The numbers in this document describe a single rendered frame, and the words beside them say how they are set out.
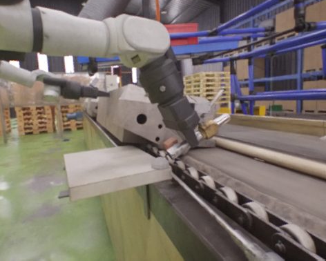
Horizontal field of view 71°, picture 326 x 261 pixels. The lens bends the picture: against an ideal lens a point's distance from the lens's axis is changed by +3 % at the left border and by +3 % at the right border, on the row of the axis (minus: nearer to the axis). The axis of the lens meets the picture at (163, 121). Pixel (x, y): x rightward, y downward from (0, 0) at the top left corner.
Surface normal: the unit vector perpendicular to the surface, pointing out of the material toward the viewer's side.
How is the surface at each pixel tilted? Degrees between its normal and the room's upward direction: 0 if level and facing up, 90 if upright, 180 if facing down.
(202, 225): 0
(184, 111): 90
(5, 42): 139
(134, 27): 82
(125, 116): 90
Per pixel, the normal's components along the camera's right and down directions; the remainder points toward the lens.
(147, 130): 0.36, 0.08
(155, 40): 0.61, -0.09
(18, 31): 0.56, 0.54
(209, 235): -0.05, -0.99
